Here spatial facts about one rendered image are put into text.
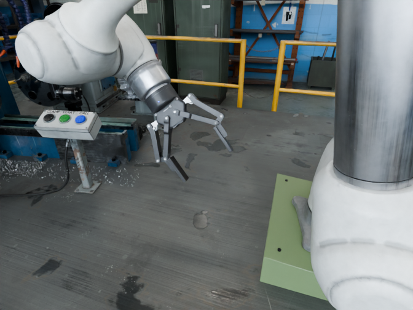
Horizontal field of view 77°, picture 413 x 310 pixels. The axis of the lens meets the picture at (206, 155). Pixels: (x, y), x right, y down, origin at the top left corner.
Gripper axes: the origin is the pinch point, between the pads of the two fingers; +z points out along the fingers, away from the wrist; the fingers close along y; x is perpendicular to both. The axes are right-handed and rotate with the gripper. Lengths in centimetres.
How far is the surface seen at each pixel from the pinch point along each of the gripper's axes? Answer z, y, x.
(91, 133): -24.6, 25.6, -8.4
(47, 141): -39, 58, -32
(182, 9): -161, -13, -311
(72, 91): -54, 43, -44
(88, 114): -30.1, 24.0, -10.3
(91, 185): -13.6, 43.7, -18.7
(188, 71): -98, 31, -336
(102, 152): -23, 41, -33
